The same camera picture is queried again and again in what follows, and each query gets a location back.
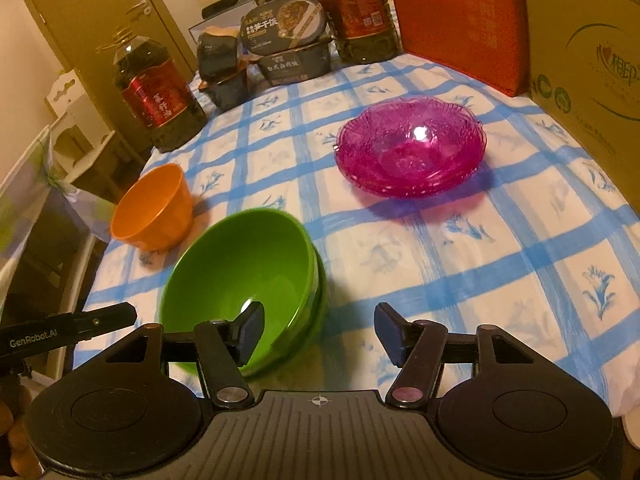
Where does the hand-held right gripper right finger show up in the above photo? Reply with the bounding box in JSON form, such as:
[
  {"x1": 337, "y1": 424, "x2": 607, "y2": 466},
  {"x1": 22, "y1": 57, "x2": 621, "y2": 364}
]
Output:
[{"x1": 374, "y1": 302, "x2": 540, "y2": 409}]

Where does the pale patterned cloth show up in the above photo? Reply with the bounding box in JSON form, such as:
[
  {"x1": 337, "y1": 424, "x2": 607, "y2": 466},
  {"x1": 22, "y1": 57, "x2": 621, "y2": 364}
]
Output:
[{"x1": 0, "y1": 125, "x2": 117, "y2": 286}]

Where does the white wooden chair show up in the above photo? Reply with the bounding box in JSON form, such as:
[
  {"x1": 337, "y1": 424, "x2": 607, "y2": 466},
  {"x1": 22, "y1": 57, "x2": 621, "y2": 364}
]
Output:
[{"x1": 44, "y1": 72, "x2": 118, "y2": 186}]

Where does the orange plastic bowl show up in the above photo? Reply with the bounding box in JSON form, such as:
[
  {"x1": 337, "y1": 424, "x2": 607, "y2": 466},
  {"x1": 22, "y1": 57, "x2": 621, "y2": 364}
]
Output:
[{"x1": 110, "y1": 162, "x2": 195, "y2": 253}]

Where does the blue checked tablecloth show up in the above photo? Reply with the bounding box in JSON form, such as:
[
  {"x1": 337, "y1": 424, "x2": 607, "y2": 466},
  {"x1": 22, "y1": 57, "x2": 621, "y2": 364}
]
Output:
[{"x1": 82, "y1": 50, "x2": 640, "y2": 407}]

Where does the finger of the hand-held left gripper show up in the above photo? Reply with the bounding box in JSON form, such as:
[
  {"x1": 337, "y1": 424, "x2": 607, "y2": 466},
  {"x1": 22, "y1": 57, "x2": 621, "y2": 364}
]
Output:
[{"x1": 44, "y1": 302, "x2": 138, "y2": 347}]

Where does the large cardboard box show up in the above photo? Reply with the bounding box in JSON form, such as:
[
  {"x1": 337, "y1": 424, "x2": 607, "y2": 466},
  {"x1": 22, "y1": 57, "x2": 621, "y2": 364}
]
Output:
[{"x1": 520, "y1": 0, "x2": 640, "y2": 187}]

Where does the red tote bag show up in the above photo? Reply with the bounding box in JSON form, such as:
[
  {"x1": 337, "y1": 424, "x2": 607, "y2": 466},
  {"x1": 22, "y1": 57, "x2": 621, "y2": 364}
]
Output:
[{"x1": 383, "y1": 0, "x2": 531, "y2": 97}]

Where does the instant rice box with picture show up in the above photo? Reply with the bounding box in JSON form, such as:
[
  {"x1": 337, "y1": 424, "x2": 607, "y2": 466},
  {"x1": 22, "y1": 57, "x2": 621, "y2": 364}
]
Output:
[{"x1": 239, "y1": 0, "x2": 334, "y2": 57}]

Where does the green plastic bowl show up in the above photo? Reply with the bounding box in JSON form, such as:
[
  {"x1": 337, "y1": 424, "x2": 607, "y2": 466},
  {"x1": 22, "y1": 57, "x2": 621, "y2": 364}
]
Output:
[
  {"x1": 159, "y1": 208, "x2": 319, "y2": 376},
  {"x1": 240, "y1": 242, "x2": 329, "y2": 379}
]

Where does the small dark tilted container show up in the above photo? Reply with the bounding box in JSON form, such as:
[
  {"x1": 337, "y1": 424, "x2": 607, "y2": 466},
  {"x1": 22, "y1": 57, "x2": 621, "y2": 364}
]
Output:
[{"x1": 197, "y1": 27, "x2": 242, "y2": 82}]

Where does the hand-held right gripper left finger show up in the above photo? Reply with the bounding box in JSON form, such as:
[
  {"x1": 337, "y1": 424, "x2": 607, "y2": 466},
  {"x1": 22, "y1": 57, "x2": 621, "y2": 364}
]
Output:
[{"x1": 104, "y1": 301, "x2": 266, "y2": 409}]

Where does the dark instant meal box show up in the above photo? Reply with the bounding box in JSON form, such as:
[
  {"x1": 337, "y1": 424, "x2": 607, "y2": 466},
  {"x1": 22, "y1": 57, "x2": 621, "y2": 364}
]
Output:
[{"x1": 257, "y1": 39, "x2": 334, "y2": 87}]

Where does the person's left hand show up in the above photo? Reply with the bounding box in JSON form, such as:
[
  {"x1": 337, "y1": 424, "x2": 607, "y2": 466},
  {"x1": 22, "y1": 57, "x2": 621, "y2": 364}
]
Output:
[{"x1": 0, "y1": 399, "x2": 32, "y2": 468}]

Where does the oil bottle with red label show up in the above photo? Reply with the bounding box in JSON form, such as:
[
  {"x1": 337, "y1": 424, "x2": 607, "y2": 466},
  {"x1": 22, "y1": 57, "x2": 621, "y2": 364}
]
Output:
[
  {"x1": 110, "y1": 35, "x2": 209, "y2": 154},
  {"x1": 312, "y1": 0, "x2": 404, "y2": 66}
]

